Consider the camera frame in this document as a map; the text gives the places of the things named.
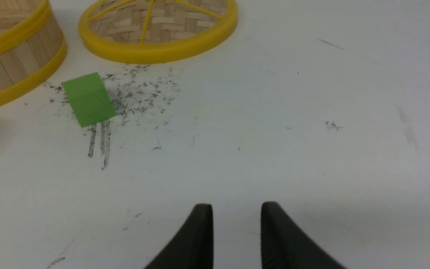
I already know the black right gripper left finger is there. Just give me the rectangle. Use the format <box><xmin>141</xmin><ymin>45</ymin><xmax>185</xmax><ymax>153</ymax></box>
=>
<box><xmin>145</xmin><ymin>203</ymin><xmax>214</xmax><ymax>269</ymax></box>

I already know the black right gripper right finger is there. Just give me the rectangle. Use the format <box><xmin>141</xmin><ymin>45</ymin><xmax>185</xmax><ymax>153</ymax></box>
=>
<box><xmin>261</xmin><ymin>201</ymin><xmax>344</xmax><ymax>269</ymax></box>

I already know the green cube block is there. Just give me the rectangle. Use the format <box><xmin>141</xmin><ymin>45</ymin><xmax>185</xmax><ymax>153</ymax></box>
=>
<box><xmin>62</xmin><ymin>72</ymin><xmax>116</xmax><ymax>128</ymax></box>

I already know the woven bamboo steamer lid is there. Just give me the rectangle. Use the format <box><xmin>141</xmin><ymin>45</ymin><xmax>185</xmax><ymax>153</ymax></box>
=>
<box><xmin>78</xmin><ymin>0</ymin><xmax>238</xmax><ymax>64</ymax></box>

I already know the bamboo steamer basket yellow rim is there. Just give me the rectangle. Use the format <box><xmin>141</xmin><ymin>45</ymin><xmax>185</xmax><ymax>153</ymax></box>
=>
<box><xmin>0</xmin><ymin>0</ymin><xmax>67</xmax><ymax>106</ymax></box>

